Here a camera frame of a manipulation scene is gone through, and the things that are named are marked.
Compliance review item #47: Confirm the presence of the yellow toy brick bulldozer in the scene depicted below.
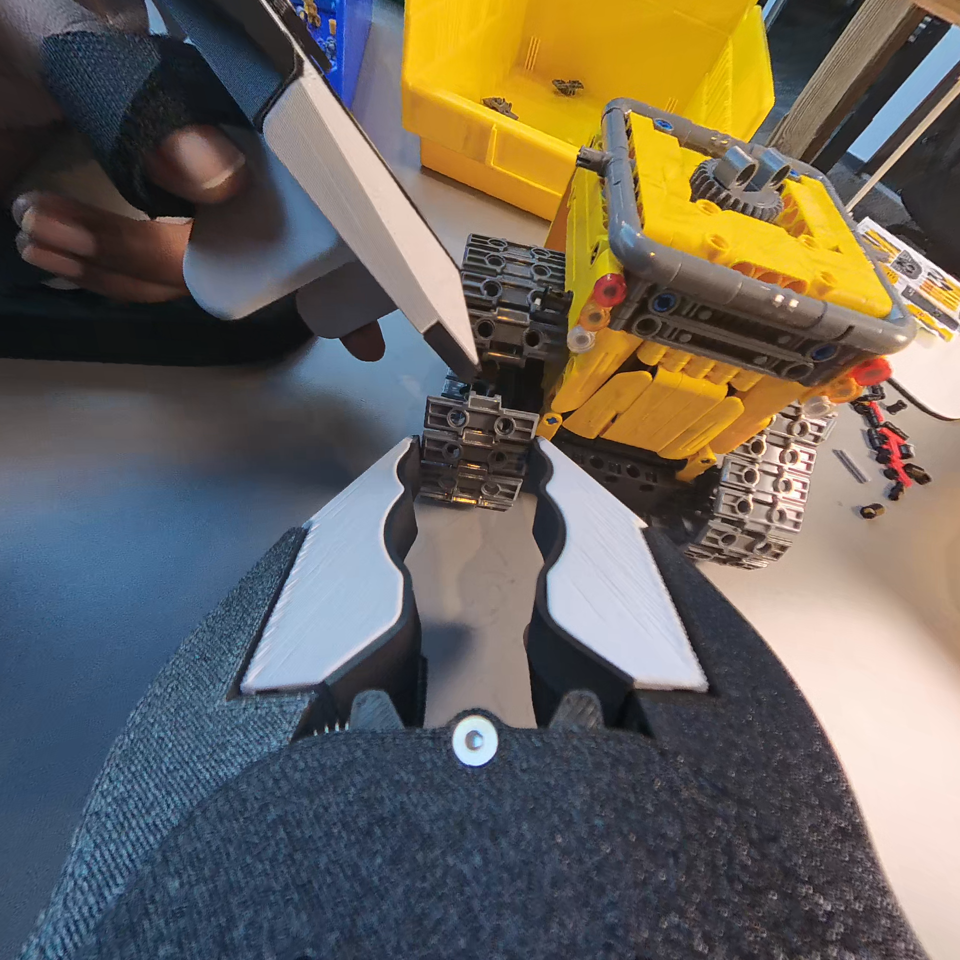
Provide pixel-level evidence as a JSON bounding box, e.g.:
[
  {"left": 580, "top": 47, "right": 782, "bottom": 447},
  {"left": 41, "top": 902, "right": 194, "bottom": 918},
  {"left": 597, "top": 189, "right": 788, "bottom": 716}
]
[{"left": 540, "top": 98, "right": 919, "bottom": 526}]

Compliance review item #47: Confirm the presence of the grey toy track chain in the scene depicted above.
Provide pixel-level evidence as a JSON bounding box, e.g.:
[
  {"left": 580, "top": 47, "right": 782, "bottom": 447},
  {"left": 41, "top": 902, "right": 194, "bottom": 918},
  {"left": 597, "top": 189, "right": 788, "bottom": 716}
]
[
  {"left": 417, "top": 233, "right": 574, "bottom": 514},
  {"left": 690, "top": 398, "right": 834, "bottom": 571}
]

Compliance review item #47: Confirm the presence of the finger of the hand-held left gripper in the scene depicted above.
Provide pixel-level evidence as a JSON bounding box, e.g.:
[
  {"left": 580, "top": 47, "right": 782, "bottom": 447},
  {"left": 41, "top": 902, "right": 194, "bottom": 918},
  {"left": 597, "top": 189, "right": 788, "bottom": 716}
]
[{"left": 263, "top": 68, "right": 484, "bottom": 379}]

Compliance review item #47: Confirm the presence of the yellow storage bin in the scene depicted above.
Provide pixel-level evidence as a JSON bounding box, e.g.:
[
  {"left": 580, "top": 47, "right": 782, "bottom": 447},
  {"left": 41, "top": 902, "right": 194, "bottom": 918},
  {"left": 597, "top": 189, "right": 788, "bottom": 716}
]
[{"left": 402, "top": 0, "right": 778, "bottom": 223}]

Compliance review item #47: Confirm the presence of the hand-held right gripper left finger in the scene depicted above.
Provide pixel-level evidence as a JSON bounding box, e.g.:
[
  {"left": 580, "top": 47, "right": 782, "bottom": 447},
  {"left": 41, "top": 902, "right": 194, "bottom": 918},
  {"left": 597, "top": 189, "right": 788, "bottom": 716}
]
[{"left": 240, "top": 438, "right": 424, "bottom": 696}]

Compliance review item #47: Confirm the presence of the person's left hand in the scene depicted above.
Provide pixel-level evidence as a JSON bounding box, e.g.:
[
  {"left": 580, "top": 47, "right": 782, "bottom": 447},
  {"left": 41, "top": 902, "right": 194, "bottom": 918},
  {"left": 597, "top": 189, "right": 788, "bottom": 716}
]
[{"left": 0, "top": 0, "right": 388, "bottom": 361}]

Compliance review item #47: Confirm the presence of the pile of small brick pins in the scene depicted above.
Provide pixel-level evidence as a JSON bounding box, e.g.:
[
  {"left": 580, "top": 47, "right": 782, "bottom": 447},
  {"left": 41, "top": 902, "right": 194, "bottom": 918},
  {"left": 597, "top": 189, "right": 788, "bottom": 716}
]
[{"left": 848, "top": 383, "right": 934, "bottom": 523}]

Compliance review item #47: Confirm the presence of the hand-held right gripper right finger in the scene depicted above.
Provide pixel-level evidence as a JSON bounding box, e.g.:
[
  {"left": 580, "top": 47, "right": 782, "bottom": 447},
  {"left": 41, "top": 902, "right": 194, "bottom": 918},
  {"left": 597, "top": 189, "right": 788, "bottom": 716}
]
[{"left": 525, "top": 438, "right": 709, "bottom": 694}]

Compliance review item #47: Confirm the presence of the blue storage bin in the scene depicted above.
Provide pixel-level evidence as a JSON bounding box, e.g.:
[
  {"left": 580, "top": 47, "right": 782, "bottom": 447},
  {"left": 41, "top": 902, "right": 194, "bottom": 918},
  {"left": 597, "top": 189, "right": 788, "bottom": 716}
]
[{"left": 293, "top": 0, "right": 373, "bottom": 106}]

